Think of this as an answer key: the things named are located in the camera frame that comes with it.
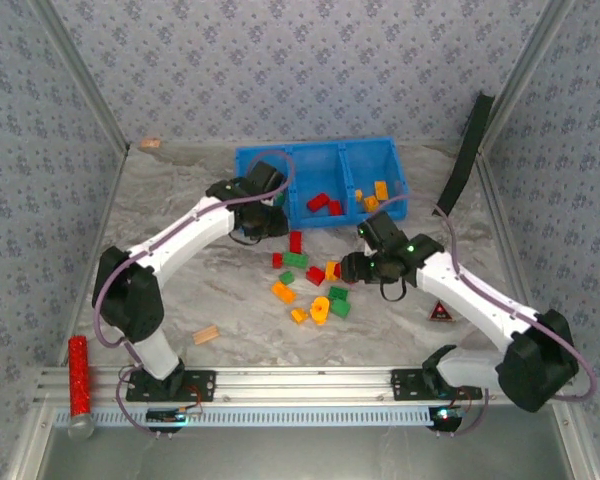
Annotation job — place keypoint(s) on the long orange lego brick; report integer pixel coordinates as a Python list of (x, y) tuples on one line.
[(283, 292)]

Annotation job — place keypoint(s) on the small wooden block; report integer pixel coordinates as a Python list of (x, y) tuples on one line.
[(150, 144)]

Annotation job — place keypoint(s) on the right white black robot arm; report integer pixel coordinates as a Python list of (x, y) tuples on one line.
[(470, 295)]

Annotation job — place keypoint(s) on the aluminium side rail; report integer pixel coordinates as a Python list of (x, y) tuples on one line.
[(109, 200), (500, 210)]

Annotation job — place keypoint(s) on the aluminium mounting rail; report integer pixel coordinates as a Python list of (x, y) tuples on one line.
[(300, 382)]

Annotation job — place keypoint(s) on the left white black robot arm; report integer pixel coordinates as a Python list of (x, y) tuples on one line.
[(180, 240)]

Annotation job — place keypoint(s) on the aluminium frame post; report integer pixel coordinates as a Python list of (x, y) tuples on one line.
[(86, 75), (522, 75)]

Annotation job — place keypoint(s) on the red triangle sign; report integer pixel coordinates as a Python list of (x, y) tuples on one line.
[(441, 313)]

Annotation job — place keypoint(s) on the small red lego brick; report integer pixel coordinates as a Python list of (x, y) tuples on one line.
[(277, 260)]

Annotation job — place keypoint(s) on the small green lego brick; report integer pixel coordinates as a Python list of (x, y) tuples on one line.
[(286, 277)]

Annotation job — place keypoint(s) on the small circuit board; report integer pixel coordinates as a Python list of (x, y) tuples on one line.
[(447, 415), (167, 415)]

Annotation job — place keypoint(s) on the large red lego brick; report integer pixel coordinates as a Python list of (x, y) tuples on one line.
[(335, 207), (337, 271)]

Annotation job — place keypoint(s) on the orange round lego piece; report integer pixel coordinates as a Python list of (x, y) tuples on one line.
[(320, 310)]

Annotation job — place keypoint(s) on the grooved wooden block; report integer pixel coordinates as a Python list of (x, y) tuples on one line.
[(205, 335)]

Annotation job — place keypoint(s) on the red glitter tube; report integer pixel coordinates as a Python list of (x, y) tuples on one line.
[(80, 380)]

